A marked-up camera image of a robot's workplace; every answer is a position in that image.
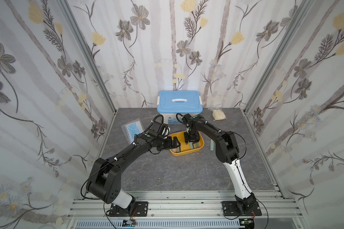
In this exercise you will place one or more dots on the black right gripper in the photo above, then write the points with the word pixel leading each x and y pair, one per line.
pixel 193 137

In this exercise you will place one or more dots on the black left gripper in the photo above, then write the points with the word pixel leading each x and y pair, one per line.
pixel 169 146

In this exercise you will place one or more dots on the teal folding fruit knife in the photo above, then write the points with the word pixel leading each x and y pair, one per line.
pixel 192 145
pixel 212 145

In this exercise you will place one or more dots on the yellow plastic storage tray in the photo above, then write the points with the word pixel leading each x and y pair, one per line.
pixel 184 146

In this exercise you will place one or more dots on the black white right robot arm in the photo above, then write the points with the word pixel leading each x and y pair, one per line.
pixel 227 152

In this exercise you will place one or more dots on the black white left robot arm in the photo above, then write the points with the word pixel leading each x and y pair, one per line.
pixel 105 178

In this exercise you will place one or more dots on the blue lidded white storage box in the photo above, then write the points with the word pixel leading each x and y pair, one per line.
pixel 169 103

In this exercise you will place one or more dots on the clear bag of beige items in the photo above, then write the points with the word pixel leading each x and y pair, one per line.
pixel 216 108

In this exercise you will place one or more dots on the packaged blue face masks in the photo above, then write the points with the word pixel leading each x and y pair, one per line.
pixel 131 129

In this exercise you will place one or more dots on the small green circuit board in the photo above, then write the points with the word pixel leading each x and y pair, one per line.
pixel 129 223

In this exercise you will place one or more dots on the aluminium rail frame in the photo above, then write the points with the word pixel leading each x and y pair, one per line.
pixel 197 205

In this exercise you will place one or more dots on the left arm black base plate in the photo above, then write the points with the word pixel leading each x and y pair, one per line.
pixel 135 209

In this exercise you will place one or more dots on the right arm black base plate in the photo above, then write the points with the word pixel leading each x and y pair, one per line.
pixel 233 208

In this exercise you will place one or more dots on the white slotted cable duct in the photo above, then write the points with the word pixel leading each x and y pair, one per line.
pixel 159 224

